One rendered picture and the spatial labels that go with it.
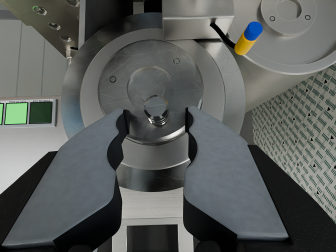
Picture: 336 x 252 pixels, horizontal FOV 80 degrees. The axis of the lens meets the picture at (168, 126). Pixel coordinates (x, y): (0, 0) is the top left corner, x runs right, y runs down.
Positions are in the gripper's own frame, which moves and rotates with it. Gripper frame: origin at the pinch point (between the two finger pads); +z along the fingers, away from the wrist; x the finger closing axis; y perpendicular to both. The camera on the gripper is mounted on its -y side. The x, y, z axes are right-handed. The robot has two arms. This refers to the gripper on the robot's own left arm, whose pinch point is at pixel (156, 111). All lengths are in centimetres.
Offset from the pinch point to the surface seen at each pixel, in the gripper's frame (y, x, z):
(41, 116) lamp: 17.4, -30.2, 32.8
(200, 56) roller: -1.7, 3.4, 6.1
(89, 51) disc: -2.2, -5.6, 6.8
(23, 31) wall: 13, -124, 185
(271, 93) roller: 3.3, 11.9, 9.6
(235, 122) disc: 2.6, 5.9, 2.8
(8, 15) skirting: 1, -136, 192
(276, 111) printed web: 9.4, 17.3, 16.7
